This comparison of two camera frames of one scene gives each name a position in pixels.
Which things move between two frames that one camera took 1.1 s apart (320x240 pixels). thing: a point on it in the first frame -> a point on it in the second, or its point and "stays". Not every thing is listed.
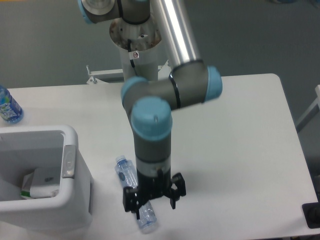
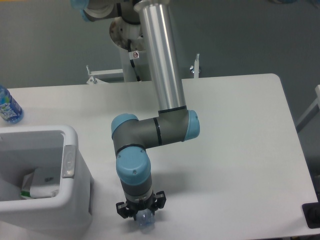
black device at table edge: x=311 y=213 stays
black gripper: x=149 y=188 -> x=153 y=202
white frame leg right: x=313 y=110 stays
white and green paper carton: x=43 y=182 stays
